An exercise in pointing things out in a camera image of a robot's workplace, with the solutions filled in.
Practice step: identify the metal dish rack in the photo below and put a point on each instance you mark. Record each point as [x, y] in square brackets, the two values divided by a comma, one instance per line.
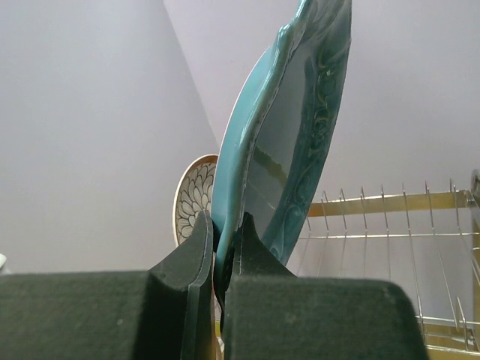
[427, 243]

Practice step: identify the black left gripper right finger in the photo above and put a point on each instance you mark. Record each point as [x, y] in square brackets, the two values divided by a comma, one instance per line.
[272, 314]

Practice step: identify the teal scalloped plate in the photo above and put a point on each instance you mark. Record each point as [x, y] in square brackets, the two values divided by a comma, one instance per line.
[279, 133]

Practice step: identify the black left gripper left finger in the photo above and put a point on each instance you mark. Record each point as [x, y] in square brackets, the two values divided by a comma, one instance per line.
[165, 312]

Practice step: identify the large floral ceramic plate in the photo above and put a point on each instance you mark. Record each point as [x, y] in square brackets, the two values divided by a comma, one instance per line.
[193, 195]

